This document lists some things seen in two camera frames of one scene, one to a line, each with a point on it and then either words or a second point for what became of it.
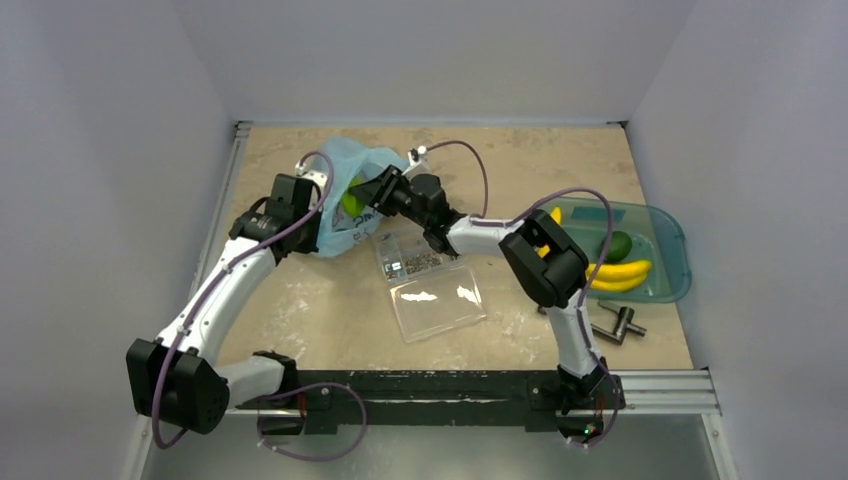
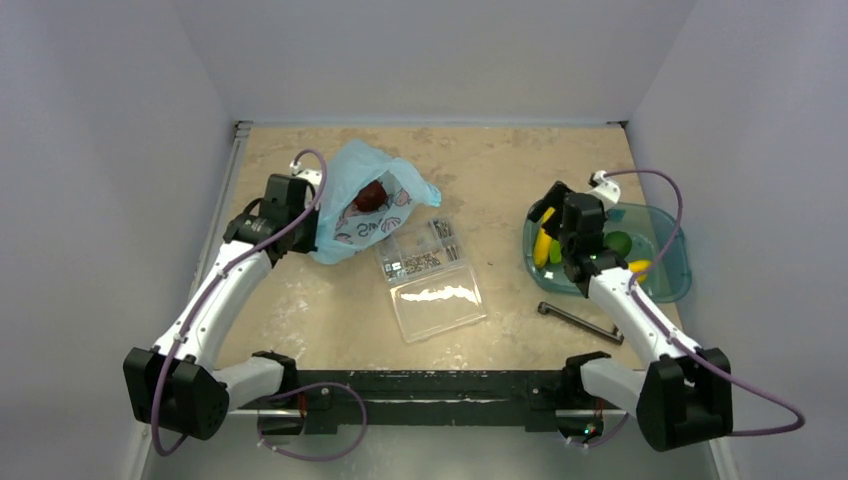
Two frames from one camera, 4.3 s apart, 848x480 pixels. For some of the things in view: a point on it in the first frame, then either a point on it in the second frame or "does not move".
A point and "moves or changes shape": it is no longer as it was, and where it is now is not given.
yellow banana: x=556 y=214 does not move
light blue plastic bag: x=343 y=233 does not move
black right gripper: x=385 y=189 → x=544 y=201
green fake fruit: x=353 y=203 moves or changes shape
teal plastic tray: x=656 y=236 does not move
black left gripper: x=309 y=245 does not move
